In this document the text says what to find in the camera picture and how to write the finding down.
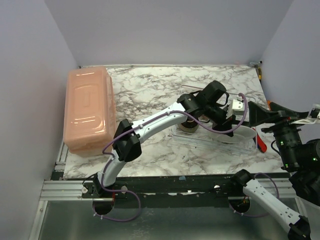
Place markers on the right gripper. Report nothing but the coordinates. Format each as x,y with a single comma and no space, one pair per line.
276,116

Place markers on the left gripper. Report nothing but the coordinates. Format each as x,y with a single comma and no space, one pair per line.
227,123

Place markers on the white plate red characters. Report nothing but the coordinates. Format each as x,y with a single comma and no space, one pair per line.
241,134

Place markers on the beige bowl dark rim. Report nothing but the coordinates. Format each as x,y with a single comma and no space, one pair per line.
188,126

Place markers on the pink floral mug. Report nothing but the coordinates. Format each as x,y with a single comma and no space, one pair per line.
204,119

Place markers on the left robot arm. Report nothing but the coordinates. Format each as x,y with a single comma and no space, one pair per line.
129,136

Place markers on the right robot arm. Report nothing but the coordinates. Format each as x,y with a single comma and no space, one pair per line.
302,160

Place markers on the clear dish rack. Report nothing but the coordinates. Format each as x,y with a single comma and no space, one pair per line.
203,137

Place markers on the red black utensil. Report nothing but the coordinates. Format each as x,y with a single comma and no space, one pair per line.
261,146

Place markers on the yellow black tool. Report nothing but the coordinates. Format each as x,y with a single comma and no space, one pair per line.
259,70

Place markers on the pink plastic storage box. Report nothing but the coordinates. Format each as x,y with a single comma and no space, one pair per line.
90,111

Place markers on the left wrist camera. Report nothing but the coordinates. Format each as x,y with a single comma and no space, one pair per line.
235,107

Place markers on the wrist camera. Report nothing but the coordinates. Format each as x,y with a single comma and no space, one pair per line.
235,107
314,113

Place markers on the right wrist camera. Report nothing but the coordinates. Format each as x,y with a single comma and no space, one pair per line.
314,113

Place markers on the black mounting rail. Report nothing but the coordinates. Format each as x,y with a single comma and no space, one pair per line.
168,191

